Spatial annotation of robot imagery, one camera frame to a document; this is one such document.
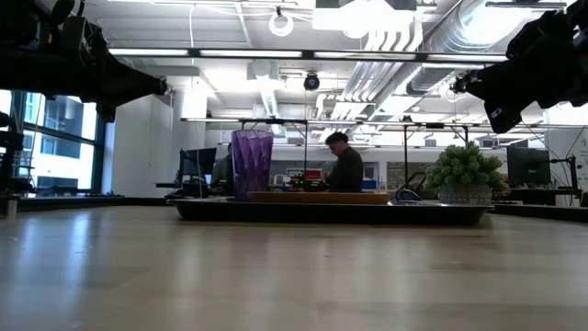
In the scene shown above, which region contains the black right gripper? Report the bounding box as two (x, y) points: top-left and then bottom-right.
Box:
(464, 50), (588, 135)

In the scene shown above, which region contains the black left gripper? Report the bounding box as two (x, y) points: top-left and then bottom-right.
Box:
(42, 50), (170, 123)

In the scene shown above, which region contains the purple faceted plastic cup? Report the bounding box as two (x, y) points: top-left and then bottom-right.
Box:
(230, 129), (276, 202)

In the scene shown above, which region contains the orange plate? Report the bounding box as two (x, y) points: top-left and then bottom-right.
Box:
(246, 189), (394, 206)

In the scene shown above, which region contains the black serving tray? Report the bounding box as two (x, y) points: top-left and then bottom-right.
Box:
(166, 196), (495, 227)

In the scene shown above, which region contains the black ceiling spotlight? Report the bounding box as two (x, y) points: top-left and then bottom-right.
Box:
(448, 73), (469, 96)

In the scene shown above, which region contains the black computer monitor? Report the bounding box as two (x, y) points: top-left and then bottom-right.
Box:
(178, 147), (219, 184)
(505, 145), (552, 188)

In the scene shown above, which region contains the green plant in patterned pot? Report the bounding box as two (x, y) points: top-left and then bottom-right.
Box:
(424, 141), (511, 206)

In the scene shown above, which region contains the large dark framed window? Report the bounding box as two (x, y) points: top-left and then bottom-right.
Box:
(0, 89), (109, 195)

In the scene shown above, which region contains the long ceiling light bar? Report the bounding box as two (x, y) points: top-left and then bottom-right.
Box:
(107, 45), (509, 63)

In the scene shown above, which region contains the person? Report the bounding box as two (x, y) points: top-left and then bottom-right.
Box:
(322, 131), (366, 194)
(211, 142), (235, 186)

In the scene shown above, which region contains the red sign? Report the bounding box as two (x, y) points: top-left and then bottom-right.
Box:
(286, 167), (323, 182)

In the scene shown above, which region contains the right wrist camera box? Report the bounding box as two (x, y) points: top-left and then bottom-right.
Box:
(506, 9), (578, 60)

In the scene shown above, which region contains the silver ventilation duct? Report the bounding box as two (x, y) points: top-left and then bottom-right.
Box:
(405, 0), (543, 96)

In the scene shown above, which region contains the black aluminium table frame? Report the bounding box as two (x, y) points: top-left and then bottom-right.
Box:
(0, 192), (588, 223)

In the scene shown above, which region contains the black curved frame handle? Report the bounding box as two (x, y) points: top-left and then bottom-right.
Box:
(392, 188), (423, 206)

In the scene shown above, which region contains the white ceiling ring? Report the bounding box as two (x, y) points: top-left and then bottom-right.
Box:
(267, 10), (296, 39)

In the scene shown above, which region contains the round black ceiling camera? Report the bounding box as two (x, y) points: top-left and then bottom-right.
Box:
(302, 72), (322, 93)

